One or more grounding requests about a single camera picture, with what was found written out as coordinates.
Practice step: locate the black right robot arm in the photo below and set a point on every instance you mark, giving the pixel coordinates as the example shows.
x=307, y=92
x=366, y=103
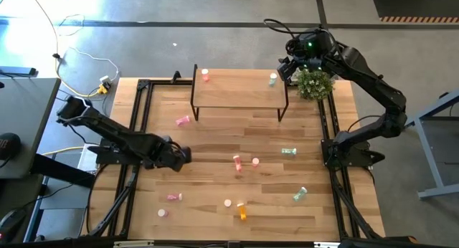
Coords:
x=373, y=78

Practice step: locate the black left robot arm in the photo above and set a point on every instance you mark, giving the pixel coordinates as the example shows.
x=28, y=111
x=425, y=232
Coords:
x=118, y=135

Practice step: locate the potted green plant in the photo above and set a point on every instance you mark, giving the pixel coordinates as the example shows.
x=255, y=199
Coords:
x=315, y=86

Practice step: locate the silver bracket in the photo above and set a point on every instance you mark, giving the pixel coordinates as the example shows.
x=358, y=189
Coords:
x=133, y=243
x=333, y=244

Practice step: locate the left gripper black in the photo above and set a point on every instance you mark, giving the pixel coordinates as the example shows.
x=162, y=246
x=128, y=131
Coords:
x=177, y=155

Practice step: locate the dark flat device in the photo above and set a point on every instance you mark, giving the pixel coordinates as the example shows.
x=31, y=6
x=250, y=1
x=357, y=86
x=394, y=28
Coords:
x=18, y=71

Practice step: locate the orange pill bottle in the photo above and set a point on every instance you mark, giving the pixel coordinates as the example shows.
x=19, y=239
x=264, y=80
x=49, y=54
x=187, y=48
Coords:
x=227, y=203
x=242, y=210

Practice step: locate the black computer mouse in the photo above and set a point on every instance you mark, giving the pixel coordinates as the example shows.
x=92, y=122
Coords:
x=10, y=221

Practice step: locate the purple pill bottle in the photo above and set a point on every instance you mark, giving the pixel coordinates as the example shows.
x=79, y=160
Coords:
x=162, y=213
x=182, y=120
x=175, y=196

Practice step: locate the white power adapter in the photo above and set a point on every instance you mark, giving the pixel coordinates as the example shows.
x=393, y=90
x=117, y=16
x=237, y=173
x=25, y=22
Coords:
x=105, y=79

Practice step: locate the grey metal table frame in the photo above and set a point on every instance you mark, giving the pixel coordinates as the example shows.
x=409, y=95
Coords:
x=429, y=155

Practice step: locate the black aluminium rig frame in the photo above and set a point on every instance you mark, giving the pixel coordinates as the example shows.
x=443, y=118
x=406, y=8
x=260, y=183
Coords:
x=161, y=82

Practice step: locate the yellow plug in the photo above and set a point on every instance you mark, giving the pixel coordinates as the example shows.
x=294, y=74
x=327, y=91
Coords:
x=103, y=89

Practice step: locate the black mat hazard stripe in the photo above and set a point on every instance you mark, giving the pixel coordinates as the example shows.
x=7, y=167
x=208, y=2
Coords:
x=416, y=4

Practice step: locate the wooden shelf black metal frame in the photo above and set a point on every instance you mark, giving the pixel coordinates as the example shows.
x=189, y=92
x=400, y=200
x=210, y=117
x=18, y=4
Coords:
x=238, y=92

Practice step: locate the blue metal leg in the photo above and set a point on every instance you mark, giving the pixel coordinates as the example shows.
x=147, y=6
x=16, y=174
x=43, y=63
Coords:
x=34, y=219

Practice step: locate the grey desk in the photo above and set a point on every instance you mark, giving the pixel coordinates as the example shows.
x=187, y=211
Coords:
x=25, y=133

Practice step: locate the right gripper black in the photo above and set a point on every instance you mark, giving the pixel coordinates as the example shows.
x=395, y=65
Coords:
x=288, y=69

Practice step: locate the black bar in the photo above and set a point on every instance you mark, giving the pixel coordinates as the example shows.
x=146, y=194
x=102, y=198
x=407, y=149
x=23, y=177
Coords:
x=61, y=171

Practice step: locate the salmon pink pill bottle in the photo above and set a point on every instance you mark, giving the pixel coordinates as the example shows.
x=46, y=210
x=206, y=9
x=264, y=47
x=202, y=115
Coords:
x=237, y=162
x=205, y=75
x=255, y=162

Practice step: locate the black frame bracket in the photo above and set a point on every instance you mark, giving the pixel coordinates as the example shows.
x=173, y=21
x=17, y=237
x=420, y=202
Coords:
x=175, y=76

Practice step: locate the white box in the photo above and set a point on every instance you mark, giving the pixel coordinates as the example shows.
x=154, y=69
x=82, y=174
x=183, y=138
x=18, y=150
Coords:
x=85, y=163

